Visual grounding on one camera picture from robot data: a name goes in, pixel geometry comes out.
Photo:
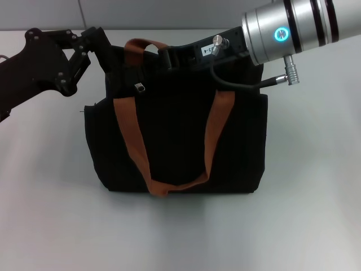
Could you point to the silver zipper pull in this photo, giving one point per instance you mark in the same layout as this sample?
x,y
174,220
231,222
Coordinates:
x,y
140,87

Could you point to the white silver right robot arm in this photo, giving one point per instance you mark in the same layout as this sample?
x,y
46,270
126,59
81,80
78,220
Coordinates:
x,y
304,25

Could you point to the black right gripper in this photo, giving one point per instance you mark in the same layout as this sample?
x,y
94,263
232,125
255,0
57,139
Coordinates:
x,y
191,57

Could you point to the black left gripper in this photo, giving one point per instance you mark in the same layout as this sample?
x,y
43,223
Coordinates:
x,y
31,65

